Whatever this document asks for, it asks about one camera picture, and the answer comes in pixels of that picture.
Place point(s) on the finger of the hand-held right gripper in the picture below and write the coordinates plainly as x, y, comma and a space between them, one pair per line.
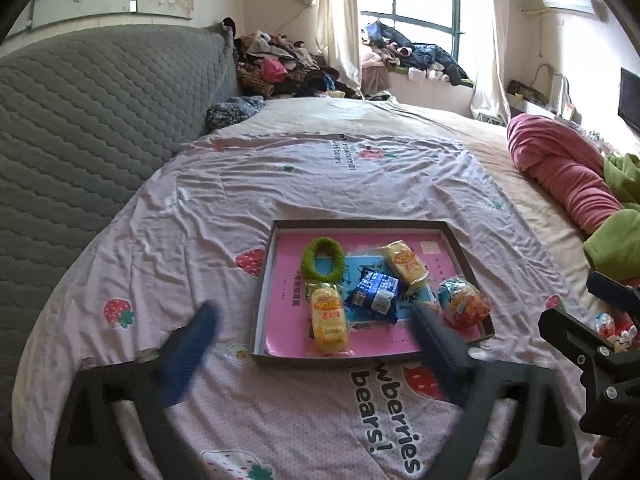
565, 335
607, 285

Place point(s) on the dark shallow cardboard box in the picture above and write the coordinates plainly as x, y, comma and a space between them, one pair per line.
300, 362

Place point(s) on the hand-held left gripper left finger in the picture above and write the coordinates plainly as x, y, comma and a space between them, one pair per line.
190, 350

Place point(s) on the blue snack packet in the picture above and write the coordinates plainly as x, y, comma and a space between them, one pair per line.
372, 292

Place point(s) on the cream curtain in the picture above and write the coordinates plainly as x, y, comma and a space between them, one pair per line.
340, 25
492, 50

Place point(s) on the black television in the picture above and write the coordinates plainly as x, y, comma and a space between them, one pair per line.
630, 100

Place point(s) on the red white small toy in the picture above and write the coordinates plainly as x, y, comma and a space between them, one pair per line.
625, 337

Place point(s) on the pink quilt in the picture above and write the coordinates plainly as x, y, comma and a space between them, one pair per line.
555, 160

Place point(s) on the green blanket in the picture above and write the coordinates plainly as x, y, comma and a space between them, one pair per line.
615, 245

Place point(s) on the colourful toy egg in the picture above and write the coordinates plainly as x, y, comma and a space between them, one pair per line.
603, 322
462, 302

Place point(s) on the pile of dark clothes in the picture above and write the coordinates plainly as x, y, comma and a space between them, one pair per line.
425, 57

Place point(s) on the dark blue patterned cloth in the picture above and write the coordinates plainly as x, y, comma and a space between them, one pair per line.
230, 110

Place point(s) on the beige bed sheet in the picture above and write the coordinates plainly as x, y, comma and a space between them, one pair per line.
400, 115

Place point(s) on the white air conditioner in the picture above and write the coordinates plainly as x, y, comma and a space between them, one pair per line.
567, 0

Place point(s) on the pink strawberry printed sheet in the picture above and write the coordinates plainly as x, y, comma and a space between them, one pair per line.
300, 175

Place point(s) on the yellow cake packet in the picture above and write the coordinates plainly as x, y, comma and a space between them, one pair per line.
405, 262
329, 322

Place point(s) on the cluttered side desk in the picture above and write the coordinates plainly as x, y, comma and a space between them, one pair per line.
530, 95

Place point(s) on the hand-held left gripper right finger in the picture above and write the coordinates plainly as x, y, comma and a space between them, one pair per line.
440, 345

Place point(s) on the pile of mixed clothes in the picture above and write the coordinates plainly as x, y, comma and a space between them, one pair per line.
275, 67

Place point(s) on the beige folded cloth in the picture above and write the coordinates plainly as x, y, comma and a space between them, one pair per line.
372, 80

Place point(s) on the grey quilted headboard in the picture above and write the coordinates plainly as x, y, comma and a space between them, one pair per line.
100, 125

